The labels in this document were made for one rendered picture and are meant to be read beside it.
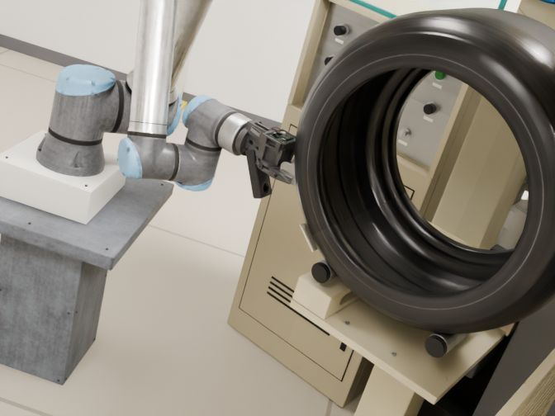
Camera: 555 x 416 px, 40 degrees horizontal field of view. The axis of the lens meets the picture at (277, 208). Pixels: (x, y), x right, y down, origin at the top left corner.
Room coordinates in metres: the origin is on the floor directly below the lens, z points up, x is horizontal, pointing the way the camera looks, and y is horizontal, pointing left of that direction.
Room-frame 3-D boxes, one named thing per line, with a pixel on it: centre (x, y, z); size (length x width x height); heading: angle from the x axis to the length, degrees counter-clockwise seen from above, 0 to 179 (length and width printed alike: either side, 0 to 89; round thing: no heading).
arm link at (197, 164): (1.63, 0.22, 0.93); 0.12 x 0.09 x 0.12; 123
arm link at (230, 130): (1.60, 0.13, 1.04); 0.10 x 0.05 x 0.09; 149
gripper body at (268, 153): (1.55, 0.06, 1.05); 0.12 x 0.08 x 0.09; 59
